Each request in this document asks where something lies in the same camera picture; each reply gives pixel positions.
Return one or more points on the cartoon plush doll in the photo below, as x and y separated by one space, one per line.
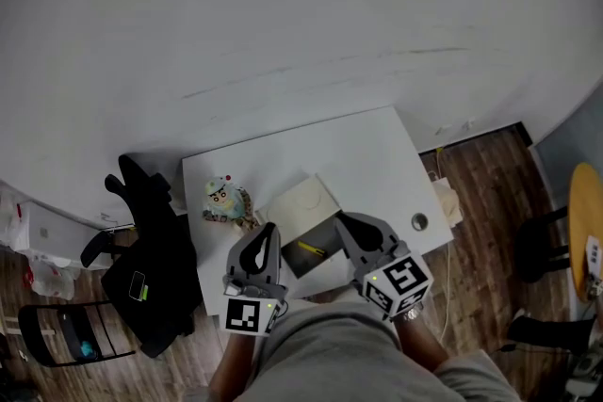
221 197

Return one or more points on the person's left forearm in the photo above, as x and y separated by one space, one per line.
233 367

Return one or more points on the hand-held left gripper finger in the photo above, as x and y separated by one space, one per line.
235 249
277 259

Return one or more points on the person's grey sweatshirt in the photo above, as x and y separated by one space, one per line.
339 358

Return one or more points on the black office chair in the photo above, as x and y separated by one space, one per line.
151 249

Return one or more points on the person's right forearm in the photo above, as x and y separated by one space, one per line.
419 343

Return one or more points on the silver wristwatch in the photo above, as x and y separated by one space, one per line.
410 313

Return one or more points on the white desk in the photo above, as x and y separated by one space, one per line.
367 155

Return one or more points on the round wooden table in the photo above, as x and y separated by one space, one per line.
584 212

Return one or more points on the black metal rack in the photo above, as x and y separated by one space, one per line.
42 334

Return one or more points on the white paper sheet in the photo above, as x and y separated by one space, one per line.
593 252

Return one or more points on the green power bank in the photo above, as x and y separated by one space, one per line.
145 293

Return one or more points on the pile of plastic bags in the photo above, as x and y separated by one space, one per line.
52 282

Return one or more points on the small blue object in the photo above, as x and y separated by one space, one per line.
87 349

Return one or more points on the grey desk grommet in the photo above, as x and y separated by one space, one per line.
418 221

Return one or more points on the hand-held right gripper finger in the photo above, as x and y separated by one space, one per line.
386 233
351 249

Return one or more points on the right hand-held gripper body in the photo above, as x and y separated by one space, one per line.
400 282

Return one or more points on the white cardboard box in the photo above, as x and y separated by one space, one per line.
52 230

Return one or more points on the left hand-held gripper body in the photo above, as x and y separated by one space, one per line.
245 315

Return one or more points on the beige storage box with drawer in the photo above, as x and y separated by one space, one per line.
301 202

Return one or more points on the small yellow object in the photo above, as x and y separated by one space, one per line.
308 247

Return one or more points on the beige cloth bundle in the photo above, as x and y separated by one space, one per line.
446 202

